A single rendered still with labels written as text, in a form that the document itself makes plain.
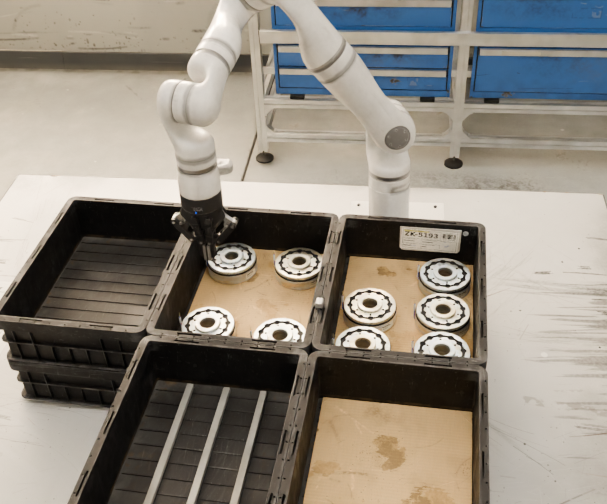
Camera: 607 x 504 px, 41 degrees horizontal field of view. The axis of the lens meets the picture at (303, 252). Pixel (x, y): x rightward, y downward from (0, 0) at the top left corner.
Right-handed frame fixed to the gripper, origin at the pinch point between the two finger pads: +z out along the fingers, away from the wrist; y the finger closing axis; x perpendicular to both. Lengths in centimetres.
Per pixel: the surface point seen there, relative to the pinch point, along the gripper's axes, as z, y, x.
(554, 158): 98, 91, 200
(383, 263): 15.1, 31.8, 18.7
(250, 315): 15.2, 7.2, -0.8
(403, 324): 15.0, 37.4, 0.6
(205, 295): 15.3, -3.3, 3.8
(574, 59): 48, 91, 193
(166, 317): 8.4, -6.2, -10.5
